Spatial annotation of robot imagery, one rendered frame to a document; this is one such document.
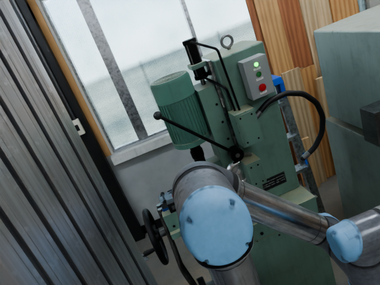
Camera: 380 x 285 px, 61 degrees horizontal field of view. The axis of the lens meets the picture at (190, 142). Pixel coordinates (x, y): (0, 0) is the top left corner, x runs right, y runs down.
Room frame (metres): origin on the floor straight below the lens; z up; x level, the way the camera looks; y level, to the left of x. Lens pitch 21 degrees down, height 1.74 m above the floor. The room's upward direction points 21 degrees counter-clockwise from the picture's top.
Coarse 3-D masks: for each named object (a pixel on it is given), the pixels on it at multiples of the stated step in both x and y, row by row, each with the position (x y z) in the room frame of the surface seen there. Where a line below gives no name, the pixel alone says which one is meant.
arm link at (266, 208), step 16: (176, 176) 0.57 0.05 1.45; (240, 192) 0.59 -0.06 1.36; (256, 192) 0.60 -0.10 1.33; (256, 208) 0.58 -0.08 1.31; (272, 208) 0.59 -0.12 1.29; (288, 208) 0.60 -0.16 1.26; (304, 208) 0.63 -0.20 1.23; (272, 224) 0.59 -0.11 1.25; (288, 224) 0.58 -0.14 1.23; (304, 224) 0.59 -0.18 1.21; (320, 224) 0.60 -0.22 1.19; (304, 240) 0.60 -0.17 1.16; (320, 240) 0.59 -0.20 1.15
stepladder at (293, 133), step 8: (280, 80) 1.96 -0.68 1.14; (280, 88) 1.98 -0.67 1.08; (280, 104) 1.97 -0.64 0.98; (288, 104) 2.00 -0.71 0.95; (288, 112) 1.99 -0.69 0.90; (288, 120) 1.98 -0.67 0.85; (288, 128) 1.98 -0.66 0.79; (296, 128) 1.98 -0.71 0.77; (288, 136) 1.96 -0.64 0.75; (296, 136) 1.94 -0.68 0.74; (296, 144) 1.96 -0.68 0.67; (296, 152) 1.95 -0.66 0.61; (304, 152) 1.95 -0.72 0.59; (296, 168) 1.93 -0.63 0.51; (304, 168) 1.90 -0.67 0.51; (304, 176) 1.93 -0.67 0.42; (312, 176) 1.92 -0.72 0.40; (312, 184) 1.91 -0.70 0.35; (312, 192) 1.90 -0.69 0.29; (320, 200) 1.90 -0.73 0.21; (320, 208) 1.88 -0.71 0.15
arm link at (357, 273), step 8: (344, 264) 0.52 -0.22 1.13; (352, 264) 0.48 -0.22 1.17; (376, 264) 0.46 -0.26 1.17; (344, 272) 0.52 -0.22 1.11; (352, 272) 0.49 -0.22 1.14; (360, 272) 0.47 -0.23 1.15; (368, 272) 0.46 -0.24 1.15; (376, 272) 0.46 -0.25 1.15; (352, 280) 0.49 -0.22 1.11; (360, 280) 0.48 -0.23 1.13; (368, 280) 0.47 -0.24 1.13; (376, 280) 0.46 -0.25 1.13
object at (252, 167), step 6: (246, 156) 1.27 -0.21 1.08; (252, 156) 1.25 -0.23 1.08; (246, 162) 1.21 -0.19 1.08; (252, 162) 1.20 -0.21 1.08; (258, 162) 1.20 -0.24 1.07; (246, 168) 1.20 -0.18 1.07; (252, 168) 1.19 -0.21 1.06; (258, 168) 1.19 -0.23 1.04; (246, 174) 1.23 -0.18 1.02; (252, 174) 1.19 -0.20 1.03; (258, 174) 1.19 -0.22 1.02; (264, 174) 1.20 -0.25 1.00; (252, 180) 1.19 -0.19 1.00; (258, 180) 1.19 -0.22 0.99; (264, 180) 1.20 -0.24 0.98
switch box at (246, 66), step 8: (256, 56) 1.26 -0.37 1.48; (264, 56) 1.24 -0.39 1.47; (240, 64) 1.26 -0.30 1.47; (248, 64) 1.23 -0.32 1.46; (264, 64) 1.24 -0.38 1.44; (240, 72) 1.29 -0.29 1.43; (248, 72) 1.23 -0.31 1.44; (264, 72) 1.24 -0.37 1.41; (248, 80) 1.23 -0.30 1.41; (256, 80) 1.24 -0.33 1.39; (264, 80) 1.24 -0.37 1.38; (248, 88) 1.25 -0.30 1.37; (256, 88) 1.23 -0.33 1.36; (272, 88) 1.24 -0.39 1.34; (248, 96) 1.27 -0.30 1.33; (256, 96) 1.23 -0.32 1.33
